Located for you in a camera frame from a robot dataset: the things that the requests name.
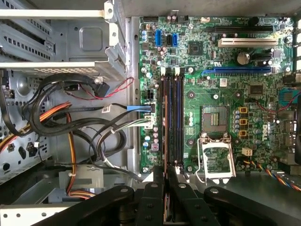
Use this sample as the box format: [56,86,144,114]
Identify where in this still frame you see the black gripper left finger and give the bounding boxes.
[35,166,165,226]

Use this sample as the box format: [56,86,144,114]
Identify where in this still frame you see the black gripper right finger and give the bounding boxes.
[168,166,299,226]

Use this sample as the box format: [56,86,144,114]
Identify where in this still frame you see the RAM stick with black chips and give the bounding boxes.
[163,95,172,223]

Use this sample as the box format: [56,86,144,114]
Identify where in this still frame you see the RAM slot with white clips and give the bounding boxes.
[166,70,173,169]
[159,66,166,170]
[173,66,180,169]
[178,70,185,170]

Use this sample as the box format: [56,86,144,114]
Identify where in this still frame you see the metal socket cover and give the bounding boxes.
[197,133,237,185]

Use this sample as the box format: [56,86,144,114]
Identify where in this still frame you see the white board power plug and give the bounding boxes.
[143,113,153,129]

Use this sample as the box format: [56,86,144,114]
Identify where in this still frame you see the CPU socket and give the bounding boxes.
[201,105,230,134]

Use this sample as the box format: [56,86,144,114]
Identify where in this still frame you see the black PC case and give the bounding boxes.
[0,0,301,226]

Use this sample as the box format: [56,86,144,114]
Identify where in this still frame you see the green motherboard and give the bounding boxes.
[138,15,301,175]

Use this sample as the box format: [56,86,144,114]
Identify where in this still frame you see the blue expansion slot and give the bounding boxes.
[201,66,273,75]

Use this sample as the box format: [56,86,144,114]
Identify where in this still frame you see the silver coin battery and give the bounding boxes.
[236,51,251,66]

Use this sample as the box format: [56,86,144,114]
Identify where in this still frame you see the short black expansion slot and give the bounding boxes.
[252,52,271,60]

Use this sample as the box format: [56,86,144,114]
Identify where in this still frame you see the white expansion slot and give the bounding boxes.
[217,38,278,48]

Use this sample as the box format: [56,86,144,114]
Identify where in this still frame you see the long black expansion slot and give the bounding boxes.
[206,24,274,34]

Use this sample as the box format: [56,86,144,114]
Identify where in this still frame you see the wire locking lever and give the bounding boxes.
[194,137,210,188]

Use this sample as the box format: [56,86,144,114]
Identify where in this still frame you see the orange yellow power wires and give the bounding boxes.
[0,101,97,201]

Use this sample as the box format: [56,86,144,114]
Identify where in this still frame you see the multicolour twisted fan wire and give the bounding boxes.
[237,160,301,192]

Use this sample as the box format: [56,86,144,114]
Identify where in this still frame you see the red black twisted wire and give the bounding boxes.
[65,77,135,101]

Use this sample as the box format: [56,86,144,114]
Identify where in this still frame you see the black blue cable plug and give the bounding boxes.
[93,81,111,99]

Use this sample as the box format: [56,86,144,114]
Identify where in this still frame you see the thick black cable bundle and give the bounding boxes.
[0,73,129,165]

